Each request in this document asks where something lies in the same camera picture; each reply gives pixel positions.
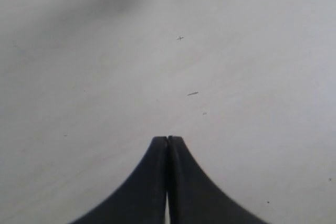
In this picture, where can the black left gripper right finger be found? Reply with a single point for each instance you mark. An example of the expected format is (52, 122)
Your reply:
(193, 197)

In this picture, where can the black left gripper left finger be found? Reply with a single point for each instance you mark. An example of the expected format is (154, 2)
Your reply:
(142, 197)

